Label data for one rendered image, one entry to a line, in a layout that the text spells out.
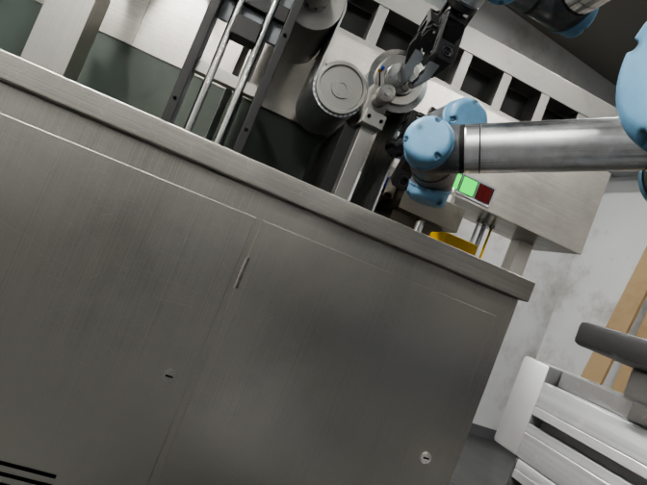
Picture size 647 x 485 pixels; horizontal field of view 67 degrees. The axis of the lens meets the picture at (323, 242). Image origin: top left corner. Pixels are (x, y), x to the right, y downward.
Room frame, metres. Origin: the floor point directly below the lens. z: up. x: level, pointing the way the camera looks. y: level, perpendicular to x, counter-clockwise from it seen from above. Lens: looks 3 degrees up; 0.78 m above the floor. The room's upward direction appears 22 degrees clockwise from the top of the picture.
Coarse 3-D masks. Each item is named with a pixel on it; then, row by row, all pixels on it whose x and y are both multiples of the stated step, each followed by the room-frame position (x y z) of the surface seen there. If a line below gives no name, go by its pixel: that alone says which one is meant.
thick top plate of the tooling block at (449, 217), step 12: (396, 192) 1.16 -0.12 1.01; (384, 204) 1.21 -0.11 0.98; (396, 204) 1.13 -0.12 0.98; (408, 204) 1.12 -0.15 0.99; (420, 204) 1.12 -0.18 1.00; (408, 216) 1.18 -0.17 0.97; (420, 216) 1.13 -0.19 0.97; (432, 216) 1.13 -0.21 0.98; (444, 216) 1.14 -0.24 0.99; (456, 216) 1.15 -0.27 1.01; (444, 228) 1.15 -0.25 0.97; (456, 228) 1.15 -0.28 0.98
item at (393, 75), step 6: (390, 66) 1.11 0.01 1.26; (396, 66) 1.11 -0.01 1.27; (402, 66) 1.11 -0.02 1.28; (390, 72) 1.10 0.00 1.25; (396, 72) 1.11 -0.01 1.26; (414, 72) 1.12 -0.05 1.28; (384, 78) 1.11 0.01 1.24; (390, 78) 1.11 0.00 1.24; (396, 78) 1.11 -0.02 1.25; (414, 78) 1.12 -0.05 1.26; (390, 84) 1.11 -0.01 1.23; (396, 84) 1.11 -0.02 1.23; (396, 90) 1.11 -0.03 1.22; (402, 90) 1.11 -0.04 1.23; (408, 90) 1.12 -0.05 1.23
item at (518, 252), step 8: (512, 240) 1.82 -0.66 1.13; (520, 240) 1.78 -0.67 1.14; (512, 248) 1.80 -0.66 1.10; (520, 248) 1.78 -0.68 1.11; (528, 248) 1.78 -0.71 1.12; (512, 256) 1.78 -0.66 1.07; (520, 256) 1.78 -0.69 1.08; (528, 256) 1.79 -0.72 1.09; (504, 264) 1.82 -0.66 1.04; (512, 264) 1.78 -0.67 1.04; (520, 264) 1.78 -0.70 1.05; (520, 272) 1.79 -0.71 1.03
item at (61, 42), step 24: (48, 0) 1.02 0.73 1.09; (72, 0) 1.03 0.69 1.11; (96, 0) 1.04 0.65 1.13; (48, 24) 1.03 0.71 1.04; (72, 24) 1.03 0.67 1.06; (96, 24) 1.10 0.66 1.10; (24, 48) 1.02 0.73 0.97; (48, 48) 1.03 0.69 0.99; (72, 48) 1.04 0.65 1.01; (72, 72) 1.08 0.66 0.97
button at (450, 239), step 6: (432, 234) 0.95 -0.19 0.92; (438, 234) 0.93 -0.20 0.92; (444, 234) 0.90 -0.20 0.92; (450, 234) 0.90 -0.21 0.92; (438, 240) 0.92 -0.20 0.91; (444, 240) 0.90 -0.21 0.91; (450, 240) 0.90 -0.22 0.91; (456, 240) 0.90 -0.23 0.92; (462, 240) 0.90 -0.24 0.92; (456, 246) 0.90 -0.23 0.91; (462, 246) 0.90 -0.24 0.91; (468, 246) 0.91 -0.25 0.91; (474, 246) 0.91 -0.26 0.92; (468, 252) 0.91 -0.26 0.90; (474, 252) 0.91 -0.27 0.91
